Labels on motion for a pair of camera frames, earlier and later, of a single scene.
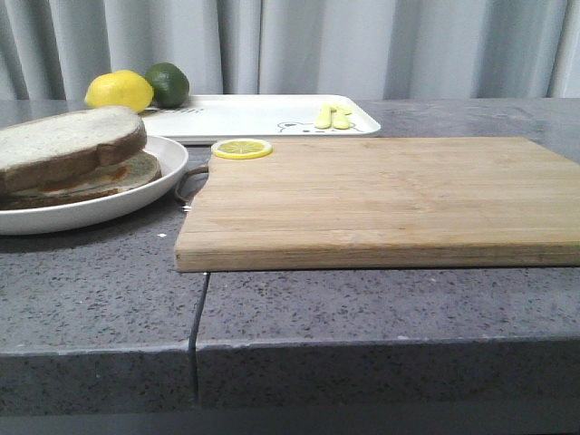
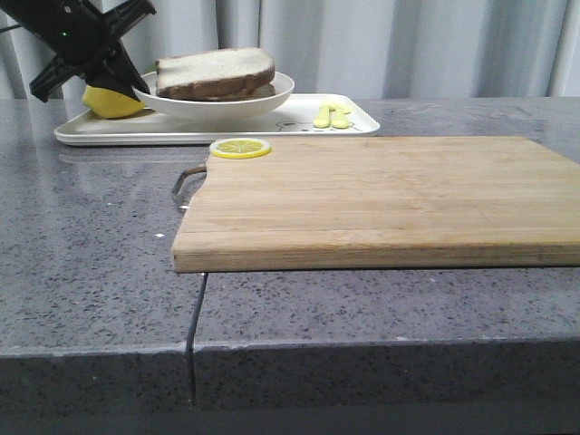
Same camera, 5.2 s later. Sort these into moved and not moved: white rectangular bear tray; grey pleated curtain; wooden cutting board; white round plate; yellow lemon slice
Moved: white round plate
Not moved: white rectangular bear tray; wooden cutting board; grey pleated curtain; yellow lemon slice
